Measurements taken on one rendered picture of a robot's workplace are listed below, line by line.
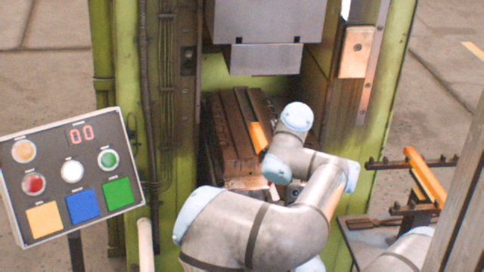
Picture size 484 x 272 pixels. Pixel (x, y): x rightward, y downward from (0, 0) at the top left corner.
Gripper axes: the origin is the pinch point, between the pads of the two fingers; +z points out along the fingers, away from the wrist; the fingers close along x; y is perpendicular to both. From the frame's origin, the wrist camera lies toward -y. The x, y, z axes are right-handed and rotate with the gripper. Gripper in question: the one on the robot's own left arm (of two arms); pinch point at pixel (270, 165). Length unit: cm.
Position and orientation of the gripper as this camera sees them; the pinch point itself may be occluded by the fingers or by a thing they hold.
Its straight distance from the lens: 167.5
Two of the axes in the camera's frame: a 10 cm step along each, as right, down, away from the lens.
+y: 1.2, 8.9, -4.4
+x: 9.8, -0.4, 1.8
